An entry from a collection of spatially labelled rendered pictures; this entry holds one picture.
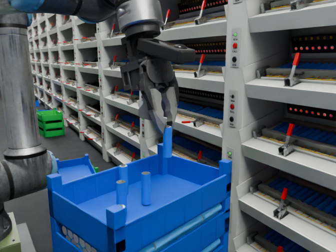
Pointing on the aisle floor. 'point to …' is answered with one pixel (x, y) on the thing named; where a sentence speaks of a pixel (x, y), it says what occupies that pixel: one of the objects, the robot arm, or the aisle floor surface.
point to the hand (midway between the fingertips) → (168, 126)
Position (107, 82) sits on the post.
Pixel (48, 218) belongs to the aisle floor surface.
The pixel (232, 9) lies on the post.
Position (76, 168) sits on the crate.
